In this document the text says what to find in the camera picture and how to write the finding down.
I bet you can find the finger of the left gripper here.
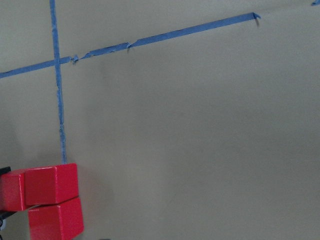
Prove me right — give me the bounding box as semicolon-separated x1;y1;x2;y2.
0;166;11;175

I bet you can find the red block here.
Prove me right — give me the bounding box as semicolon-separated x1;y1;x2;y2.
0;170;27;212
28;197;84;240
24;163;79;206

